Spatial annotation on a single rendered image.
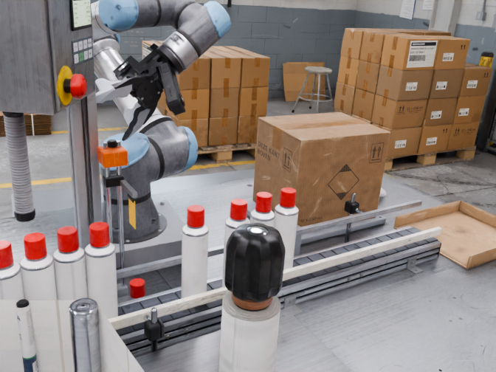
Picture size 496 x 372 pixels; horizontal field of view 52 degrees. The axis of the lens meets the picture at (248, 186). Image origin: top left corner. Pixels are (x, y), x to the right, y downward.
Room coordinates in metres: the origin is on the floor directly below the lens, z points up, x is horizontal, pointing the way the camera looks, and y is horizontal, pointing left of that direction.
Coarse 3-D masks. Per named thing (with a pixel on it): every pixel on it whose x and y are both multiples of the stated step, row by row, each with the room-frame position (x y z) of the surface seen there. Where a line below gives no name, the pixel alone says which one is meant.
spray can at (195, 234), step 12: (192, 216) 0.86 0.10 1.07; (192, 228) 0.86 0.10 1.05; (204, 228) 0.87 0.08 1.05; (192, 240) 0.85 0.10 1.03; (204, 240) 0.86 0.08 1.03; (192, 252) 0.85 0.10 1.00; (204, 252) 0.86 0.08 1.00; (192, 264) 0.85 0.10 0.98; (204, 264) 0.86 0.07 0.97; (192, 276) 0.85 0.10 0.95; (204, 276) 0.86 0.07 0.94; (192, 288) 0.85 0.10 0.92; (204, 288) 0.86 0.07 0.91
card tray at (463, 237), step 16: (432, 208) 1.46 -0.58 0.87; (448, 208) 1.50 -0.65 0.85; (464, 208) 1.51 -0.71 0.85; (400, 224) 1.38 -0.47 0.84; (416, 224) 1.40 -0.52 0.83; (432, 224) 1.41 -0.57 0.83; (448, 224) 1.42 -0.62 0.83; (464, 224) 1.42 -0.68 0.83; (480, 224) 1.43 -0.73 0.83; (448, 240) 1.31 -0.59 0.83; (464, 240) 1.32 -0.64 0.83; (480, 240) 1.32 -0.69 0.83; (448, 256) 1.21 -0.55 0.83; (464, 256) 1.22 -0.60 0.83; (480, 256) 1.18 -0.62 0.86
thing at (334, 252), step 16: (368, 240) 1.19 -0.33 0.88; (384, 240) 1.19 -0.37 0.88; (432, 240) 1.21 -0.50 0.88; (320, 256) 1.09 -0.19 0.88; (368, 256) 1.10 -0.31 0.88; (384, 256) 1.11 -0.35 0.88; (320, 272) 1.01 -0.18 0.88; (208, 288) 0.92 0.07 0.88; (128, 304) 0.84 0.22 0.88; (144, 304) 0.85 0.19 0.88; (160, 304) 0.85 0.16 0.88; (208, 304) 0.86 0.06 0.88
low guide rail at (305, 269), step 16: (400, 240) 1.13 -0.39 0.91; (416, 240) 1.17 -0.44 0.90; (336, 256) 1.03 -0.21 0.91; (352, 256) 1.05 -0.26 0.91; (288, 272) 0.95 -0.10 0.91; (304, 272) 0.97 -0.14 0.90; (224, 288) 0.87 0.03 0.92; (176, 304) 0.81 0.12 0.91; (192, 304) 0.82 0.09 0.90; (112, 320) 0.74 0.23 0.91; (128, 320) 0.76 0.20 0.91; (144, 320) 0.77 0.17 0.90
